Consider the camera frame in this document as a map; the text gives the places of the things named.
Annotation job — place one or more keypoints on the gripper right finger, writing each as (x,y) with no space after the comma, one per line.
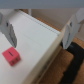
(68,33)

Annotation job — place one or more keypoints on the pink block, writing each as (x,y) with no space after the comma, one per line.
(11,56)

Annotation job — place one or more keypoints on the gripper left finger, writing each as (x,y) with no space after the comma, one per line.
(10,33)

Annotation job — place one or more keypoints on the wooden drawer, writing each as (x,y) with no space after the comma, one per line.
(33,40)

